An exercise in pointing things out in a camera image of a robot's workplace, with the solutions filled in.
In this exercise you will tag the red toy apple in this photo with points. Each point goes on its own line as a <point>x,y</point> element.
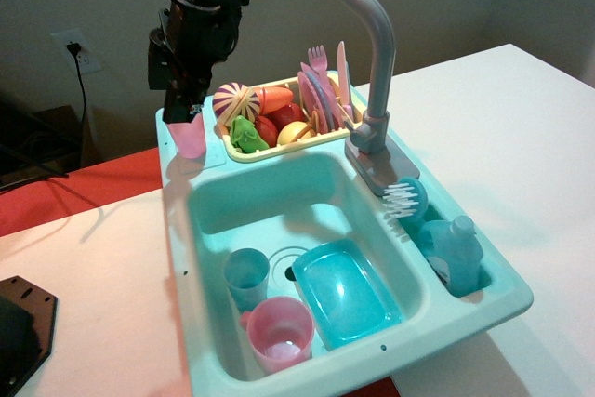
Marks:
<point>286,115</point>

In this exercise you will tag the teal rectangular tray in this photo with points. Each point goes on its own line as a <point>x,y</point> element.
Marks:
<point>347,297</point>

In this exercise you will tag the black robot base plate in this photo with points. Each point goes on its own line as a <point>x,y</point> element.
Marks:
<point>28,318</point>

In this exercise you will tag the teal toy sink unit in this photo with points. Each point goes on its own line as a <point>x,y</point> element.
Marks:
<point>285,206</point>

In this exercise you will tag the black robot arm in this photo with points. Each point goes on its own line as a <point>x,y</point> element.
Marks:
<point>235,5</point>

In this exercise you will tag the pink mug with handle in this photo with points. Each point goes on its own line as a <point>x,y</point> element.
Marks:
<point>280,332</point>

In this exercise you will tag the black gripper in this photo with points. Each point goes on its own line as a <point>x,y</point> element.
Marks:
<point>183,49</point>

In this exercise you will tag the pink toy knife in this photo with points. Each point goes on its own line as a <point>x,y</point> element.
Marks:
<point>343,75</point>

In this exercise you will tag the pink toy plate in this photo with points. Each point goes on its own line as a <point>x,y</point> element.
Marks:
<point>319,100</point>

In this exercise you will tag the red cloth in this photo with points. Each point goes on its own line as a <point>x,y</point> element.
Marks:
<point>85,189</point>

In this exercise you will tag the green toy vegetable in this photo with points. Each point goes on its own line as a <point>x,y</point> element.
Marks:
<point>244,135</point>

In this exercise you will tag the teal soap bottle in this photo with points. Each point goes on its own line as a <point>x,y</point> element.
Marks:
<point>454,253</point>

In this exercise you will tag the teal dish brush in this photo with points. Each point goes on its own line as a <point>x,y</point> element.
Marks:
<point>407,199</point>

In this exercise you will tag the pink toy fork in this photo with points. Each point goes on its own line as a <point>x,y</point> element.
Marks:
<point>319,62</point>

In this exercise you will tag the yellow toy fruit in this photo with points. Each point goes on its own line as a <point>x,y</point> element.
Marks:
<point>294,131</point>

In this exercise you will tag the orange toy carrot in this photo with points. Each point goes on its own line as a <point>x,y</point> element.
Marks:
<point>273,98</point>

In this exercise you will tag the white wall outlet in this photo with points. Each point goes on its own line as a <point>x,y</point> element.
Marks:
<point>76,51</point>

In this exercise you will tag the teal plastic cup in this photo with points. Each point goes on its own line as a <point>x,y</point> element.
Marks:
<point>246,273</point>

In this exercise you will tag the red toy tomato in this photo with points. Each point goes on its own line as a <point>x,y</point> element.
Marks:
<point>267,130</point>

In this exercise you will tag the purple striped toy ball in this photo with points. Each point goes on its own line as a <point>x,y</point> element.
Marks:
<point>235,99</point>

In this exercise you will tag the cream dish rack basket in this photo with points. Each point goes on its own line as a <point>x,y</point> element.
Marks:
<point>352,114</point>

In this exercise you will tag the small pink plastic cup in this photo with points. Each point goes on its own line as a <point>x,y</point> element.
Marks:
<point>189,137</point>

